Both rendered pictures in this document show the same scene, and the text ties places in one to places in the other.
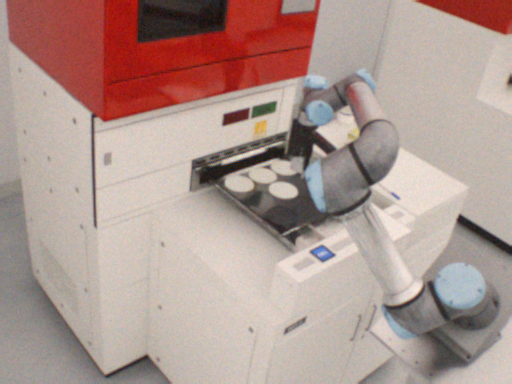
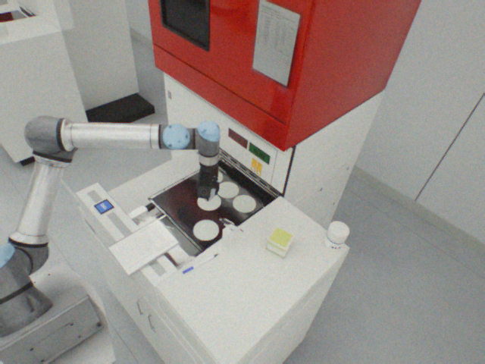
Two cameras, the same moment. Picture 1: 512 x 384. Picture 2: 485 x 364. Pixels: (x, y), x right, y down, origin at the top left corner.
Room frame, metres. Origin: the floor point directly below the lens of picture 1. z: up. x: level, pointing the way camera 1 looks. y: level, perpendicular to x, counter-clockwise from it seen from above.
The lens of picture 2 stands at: (1.74, -1.09, 2.01)
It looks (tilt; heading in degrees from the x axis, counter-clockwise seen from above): 45 degrees down; 87
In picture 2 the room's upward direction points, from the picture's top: 6 degrees clockwise
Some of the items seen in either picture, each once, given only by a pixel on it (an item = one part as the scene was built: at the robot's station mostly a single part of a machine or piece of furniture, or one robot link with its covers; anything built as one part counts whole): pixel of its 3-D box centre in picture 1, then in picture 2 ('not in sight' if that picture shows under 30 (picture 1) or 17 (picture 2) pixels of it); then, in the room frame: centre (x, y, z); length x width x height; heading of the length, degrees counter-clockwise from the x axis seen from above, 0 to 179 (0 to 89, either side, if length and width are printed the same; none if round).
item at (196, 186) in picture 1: (241, 164); (241, 178); (1.80, 0.05, 0.89); 0.44 x 0.02 x 0.10; 135
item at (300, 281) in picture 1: (347, 256); (125, 239); (1.36, -0.32, 0.89); 0.55 x 0.09 x 0.14; 135
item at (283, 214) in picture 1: (283, 190); (209, 202); (1.66, -0.11, 0.90); 0.34 x 0.34 x 0.01; 45
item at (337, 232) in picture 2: (346, 112); (336, 236); (2.15, -0.34, 1.01); 0.07 x 0.07 x 0.10
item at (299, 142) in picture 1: (302, 137); (208, 171); (1.66, -0.14, 1.11); 0.09 x 0.08 x 0.12; 88
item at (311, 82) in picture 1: (314, 94); (208, 138); (1.66, -0.15, 1.27); 0.09 x 0.08 x 0.11; 6
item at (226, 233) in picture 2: not in sight; (230, 230); (1.76, -0.36, 1.03); 0.06 x 0.04 x 0.13; 45
